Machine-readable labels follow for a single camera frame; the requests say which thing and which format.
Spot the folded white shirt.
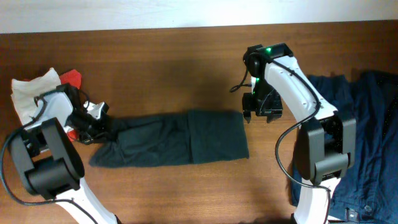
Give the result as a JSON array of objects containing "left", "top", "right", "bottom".
[{"left": 11, "top": 68, "right": 61, "bottom": 124}]

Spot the folded red shirt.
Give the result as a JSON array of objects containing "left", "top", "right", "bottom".
[{"left": 59, "top": 70, "right": 81, "bottom": 141}]

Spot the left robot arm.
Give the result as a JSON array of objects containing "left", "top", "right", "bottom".
[{"left": 1, "top": 83, "right": 120, "bottom": 223}]

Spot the black t-shirt white lettering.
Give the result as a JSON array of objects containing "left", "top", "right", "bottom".
[{"left": 89, "top": 110, "right": 249, "bottom": 168}]

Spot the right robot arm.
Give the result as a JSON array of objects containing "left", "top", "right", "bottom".
[{"left": 242, "top": 43, "right": 356, "bottom": 223}]

